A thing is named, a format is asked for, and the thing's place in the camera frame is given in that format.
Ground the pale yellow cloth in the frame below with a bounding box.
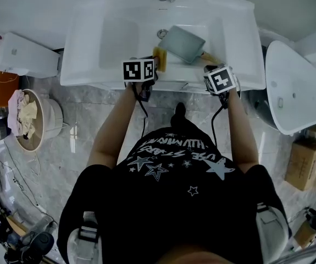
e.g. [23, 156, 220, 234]
[18, 96, 38, 140]

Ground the pink cloth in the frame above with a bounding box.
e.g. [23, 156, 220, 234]
[7, 89, 31, 136]

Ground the person's left forearm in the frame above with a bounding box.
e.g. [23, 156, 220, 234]
[87, 82, 140, 171]

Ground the grey shoulder strap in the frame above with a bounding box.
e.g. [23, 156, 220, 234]
[66, 210, 101, 264]
[256, 202, 290, 261]

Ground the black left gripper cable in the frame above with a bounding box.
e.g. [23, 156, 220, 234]
[132, 86, 150, 140]

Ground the beige round basket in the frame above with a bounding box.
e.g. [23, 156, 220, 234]
[7, 89, 65, 152]

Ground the orange fabric item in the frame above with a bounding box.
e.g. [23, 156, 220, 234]
[0, 62, 20, 109]

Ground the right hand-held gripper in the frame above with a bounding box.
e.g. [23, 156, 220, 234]
[203, 63, 241, 110]

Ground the person's right forearm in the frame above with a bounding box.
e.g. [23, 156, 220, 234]
[225, 89, 260, 175]

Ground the yellow sponge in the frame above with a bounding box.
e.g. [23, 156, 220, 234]
[152, 46, 169, 73]

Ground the grey rectangular pan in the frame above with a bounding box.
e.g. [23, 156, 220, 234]
[157, 24, 222, 66]

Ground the white freestanding basin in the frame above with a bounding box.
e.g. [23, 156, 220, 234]
[264, 40, 316, 136]

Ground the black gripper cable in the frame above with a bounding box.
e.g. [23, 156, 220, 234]
[210, 102, 229, 149]
[132, 86, 150, 140]

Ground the white ceramic sink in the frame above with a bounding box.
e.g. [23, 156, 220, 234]
[59, 0, 266, 94]

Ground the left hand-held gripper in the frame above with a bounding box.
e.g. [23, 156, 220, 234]
[122, 54, 160, 103]

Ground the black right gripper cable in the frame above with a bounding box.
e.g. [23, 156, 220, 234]
[210, 102, 229, 149]

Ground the black star print T-shirt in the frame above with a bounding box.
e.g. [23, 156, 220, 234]
[57, 102, 292, 264]

